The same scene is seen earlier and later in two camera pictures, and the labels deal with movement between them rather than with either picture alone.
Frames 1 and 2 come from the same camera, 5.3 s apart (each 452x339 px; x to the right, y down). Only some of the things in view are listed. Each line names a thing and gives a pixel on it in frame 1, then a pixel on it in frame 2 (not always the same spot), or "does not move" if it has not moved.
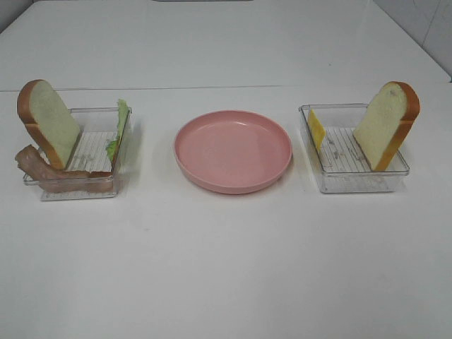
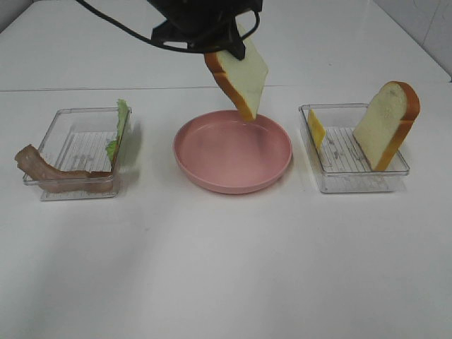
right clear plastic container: [340, 164] does not move
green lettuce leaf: [123, 109] does not move
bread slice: [387, 121] does not move
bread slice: [50, 120] to [244, 79]
